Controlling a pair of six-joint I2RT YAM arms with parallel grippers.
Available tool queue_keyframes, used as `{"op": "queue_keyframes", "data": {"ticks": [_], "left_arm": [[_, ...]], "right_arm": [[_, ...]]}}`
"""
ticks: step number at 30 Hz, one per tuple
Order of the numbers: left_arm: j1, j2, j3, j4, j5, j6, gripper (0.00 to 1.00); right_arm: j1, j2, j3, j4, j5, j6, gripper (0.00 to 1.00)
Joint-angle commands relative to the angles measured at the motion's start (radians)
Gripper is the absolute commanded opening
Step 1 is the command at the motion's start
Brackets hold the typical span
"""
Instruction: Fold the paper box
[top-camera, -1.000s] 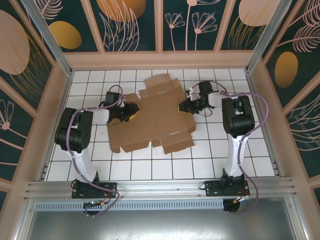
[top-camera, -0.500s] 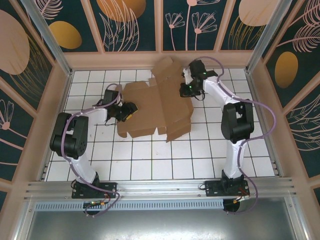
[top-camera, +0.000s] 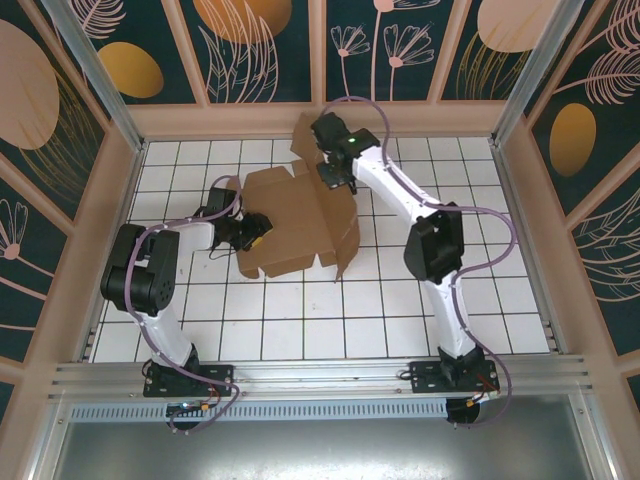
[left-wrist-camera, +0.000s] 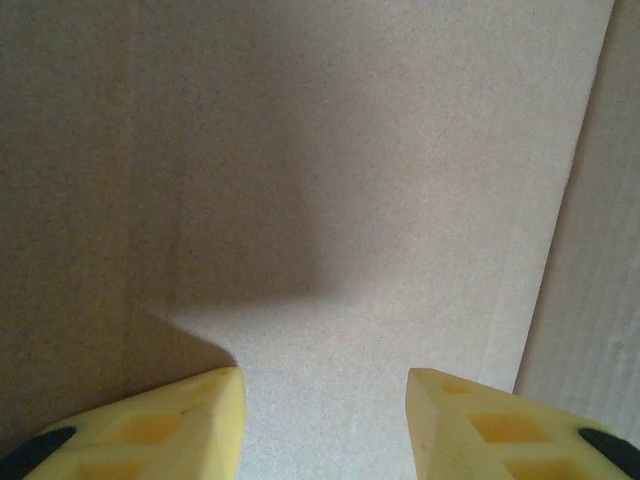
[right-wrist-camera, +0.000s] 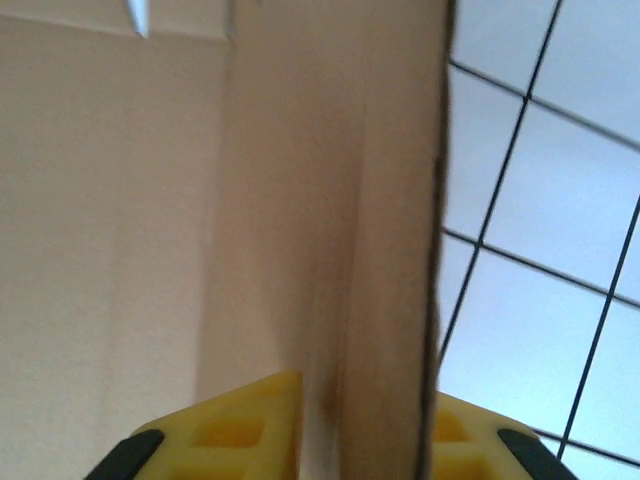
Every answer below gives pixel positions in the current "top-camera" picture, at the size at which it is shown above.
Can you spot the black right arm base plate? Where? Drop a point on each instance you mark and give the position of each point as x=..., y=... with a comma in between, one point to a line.
x=425, y=380

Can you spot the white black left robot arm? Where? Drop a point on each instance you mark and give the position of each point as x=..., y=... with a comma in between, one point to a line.
x=165, y=330

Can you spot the long aluminium mounting rail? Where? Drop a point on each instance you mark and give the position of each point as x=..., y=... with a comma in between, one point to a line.
x=320, y=372

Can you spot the small circuit board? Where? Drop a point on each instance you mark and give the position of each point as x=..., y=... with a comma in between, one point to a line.
x=187, y=406

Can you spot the grey metal sheet panel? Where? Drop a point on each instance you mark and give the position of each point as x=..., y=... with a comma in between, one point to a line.
x=320, y=450

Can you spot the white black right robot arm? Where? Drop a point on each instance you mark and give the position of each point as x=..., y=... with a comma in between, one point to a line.
x=450, y=320

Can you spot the aluminium side rail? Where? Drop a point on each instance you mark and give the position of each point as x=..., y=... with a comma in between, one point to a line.
x=552, y=340
x=90, y=345

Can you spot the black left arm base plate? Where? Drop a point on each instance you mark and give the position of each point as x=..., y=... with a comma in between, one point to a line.
x=220, y=375

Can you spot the brown cardboard box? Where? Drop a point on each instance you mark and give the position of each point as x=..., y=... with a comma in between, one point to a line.
x=295, y=225

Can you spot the aluminium frame post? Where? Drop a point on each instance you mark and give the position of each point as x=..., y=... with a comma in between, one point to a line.
x=107, y=95
x=525, y=80

